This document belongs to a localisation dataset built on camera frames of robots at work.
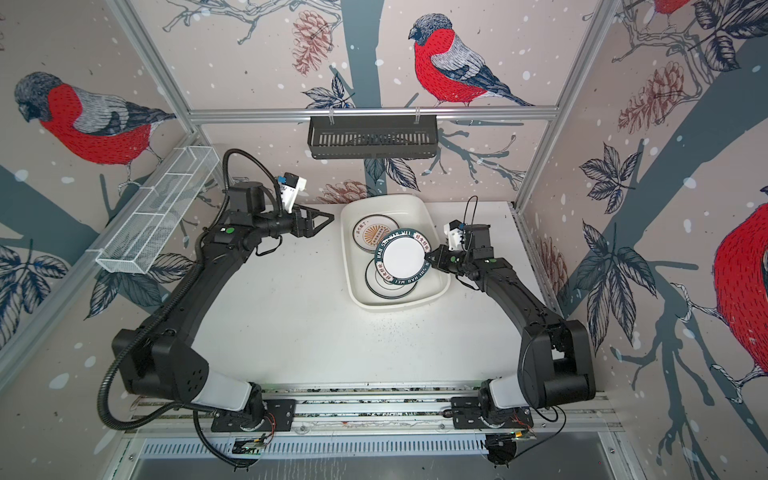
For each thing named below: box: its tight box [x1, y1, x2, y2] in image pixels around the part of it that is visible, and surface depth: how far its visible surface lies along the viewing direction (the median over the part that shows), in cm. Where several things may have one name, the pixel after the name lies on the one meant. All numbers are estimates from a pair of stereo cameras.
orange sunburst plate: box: [352, 214, 400, 253], surface depth 113 cm
